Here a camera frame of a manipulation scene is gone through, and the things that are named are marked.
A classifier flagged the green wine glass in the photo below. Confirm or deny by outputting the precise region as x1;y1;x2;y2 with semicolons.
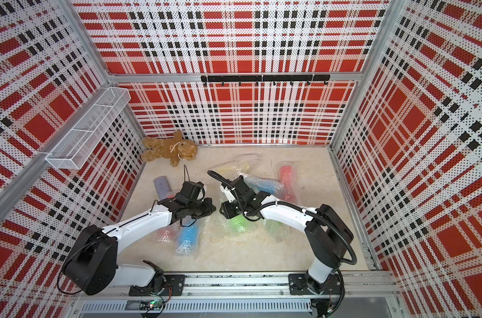
264;219;290;243
208;190;266;241

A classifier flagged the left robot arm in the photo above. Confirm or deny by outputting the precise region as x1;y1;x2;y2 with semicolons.
59;181;216;295

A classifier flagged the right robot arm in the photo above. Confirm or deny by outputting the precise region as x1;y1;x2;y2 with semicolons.
207;170;358;294

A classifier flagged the blue glass in bubble wrap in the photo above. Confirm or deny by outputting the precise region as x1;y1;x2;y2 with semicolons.
175;217;202;257

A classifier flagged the pink glass in bubble wrap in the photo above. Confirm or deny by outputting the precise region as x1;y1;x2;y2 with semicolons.
153;224;179;244

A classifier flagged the purple glass in bubble wrap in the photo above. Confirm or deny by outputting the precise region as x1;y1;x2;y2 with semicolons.
153;176;176;201

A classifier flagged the yellow glass in bubble wrap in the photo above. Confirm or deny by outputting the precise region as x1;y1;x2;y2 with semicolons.
210;154;261;174

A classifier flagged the red glass in bubble wrap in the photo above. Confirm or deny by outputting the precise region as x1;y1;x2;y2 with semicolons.
277;162;299;204

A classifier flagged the light blue wrapped glass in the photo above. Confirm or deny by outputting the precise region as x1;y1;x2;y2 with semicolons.
244;174;285;196

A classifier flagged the brown teddy bear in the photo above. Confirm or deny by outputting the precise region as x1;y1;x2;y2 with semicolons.
141;131;198;167

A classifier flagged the green circuit board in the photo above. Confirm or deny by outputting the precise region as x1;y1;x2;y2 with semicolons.
139;298;166;313

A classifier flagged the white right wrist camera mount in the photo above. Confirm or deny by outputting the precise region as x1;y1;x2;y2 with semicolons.
221;175;255;204

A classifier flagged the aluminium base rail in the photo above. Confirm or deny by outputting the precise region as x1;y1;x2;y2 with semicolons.
65;271;406;317

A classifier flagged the white wire mesh basket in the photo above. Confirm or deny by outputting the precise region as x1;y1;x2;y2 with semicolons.
45;87;131;170

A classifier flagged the black hook rail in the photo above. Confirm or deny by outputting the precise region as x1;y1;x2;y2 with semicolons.
201;74;331;85

